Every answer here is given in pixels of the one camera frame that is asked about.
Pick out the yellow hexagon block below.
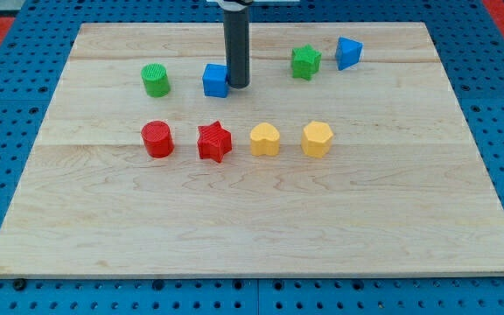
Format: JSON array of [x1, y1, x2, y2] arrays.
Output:
[[301, 121, 333, 158]]

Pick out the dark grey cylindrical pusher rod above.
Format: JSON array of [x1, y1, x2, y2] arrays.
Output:
[[223, 7, 250, 89]]

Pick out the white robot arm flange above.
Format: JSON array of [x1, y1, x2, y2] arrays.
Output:
[[206, 0, 301, 11]]

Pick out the blue cube block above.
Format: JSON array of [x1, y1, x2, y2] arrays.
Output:
[[202, 63, 228, 98]]

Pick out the blue triangular prism block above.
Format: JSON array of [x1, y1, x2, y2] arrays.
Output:
[[335, 37, 363, 71]]

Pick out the light wooden board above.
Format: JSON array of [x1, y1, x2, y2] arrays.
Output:
[[0, 22, 504, 279]]

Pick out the green star block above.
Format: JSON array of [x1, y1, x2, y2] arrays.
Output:
[[291, 44, 322, 81]]

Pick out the red star block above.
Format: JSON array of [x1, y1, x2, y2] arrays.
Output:
[[197, 121, 232, 163]]

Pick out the red cylinder block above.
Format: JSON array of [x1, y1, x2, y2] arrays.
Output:
[[141, 121, 174, 158]]

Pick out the yellow heart block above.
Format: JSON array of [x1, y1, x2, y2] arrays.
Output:
[[249, 122, 280, 157]]

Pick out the green cylinder block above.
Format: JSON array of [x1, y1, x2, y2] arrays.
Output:
[[141, 63, 171, 98]]

